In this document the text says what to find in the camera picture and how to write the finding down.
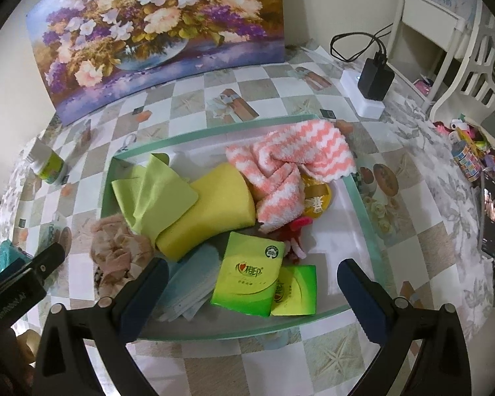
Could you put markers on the person's left hand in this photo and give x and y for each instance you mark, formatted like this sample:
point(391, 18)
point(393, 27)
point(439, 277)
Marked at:
point(24, 344)

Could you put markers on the flower painting poster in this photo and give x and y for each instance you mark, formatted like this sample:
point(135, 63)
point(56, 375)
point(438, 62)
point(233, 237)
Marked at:
point(148, 16)

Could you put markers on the colourful puzzle cylinder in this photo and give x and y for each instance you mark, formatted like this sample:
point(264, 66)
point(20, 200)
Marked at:
point(468, 161)

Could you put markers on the white power strip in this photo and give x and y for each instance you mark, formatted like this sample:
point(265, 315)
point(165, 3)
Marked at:
point(350, 80)

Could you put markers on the grey floral tablecloth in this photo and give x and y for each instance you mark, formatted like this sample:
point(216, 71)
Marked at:
point(458, 222)

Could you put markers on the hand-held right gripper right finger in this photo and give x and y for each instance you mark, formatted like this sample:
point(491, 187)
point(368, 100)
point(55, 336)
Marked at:
point(361, 301)

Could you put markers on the pile of small toys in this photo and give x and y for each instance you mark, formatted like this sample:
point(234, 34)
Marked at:
point(470, 132)

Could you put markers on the teal plastic bag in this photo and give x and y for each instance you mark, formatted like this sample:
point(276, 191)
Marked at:
point(10, 255)

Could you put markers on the small pink toy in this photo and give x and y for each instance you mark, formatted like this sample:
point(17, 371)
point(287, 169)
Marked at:
point(424, 85)

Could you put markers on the white frame stand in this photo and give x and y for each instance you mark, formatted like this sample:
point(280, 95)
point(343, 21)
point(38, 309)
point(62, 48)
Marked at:
point(431, 12)

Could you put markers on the black charger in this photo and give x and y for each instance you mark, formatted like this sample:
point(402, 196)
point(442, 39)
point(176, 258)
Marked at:
point(375, 80)

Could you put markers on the pink white wavy towel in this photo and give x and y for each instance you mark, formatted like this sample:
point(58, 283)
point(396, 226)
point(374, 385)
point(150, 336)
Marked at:
point(297, 148)

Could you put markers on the white ornate chair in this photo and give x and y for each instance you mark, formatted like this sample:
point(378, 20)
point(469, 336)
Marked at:
point(482, 62)

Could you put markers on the yellow sponge cloth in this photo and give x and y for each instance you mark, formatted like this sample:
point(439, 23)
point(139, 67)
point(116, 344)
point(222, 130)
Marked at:
point(214, 206)

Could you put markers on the white bottle green label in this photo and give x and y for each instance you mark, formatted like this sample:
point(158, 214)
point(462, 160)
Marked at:
point(49, 167)

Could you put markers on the red and white fabric item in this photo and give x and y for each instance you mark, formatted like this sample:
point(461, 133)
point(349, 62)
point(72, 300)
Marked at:
point(293, 235)

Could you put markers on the green tissue pack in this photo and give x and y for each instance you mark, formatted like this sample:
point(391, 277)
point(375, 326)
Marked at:
point(247, 272)
point(297, 291)

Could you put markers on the round yellow container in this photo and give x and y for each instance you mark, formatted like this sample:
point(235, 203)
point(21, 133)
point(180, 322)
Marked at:
point(317, 202)

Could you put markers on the dark photo frame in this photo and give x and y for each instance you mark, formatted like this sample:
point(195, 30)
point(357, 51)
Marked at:
point(489, 214)

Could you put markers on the beige scrunchie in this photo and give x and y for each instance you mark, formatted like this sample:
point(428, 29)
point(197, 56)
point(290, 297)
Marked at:
point(115, 247)

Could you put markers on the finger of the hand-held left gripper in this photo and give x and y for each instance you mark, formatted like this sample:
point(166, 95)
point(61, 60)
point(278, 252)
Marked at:
point(45, 260)

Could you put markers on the blue face mask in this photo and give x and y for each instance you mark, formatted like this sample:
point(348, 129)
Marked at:
point(189, 288)

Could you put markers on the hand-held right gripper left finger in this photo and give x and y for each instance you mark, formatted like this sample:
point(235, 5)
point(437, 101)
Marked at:
point(146, 301)

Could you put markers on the teal shallow box tray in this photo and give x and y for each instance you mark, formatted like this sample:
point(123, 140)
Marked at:
point(342, 218)

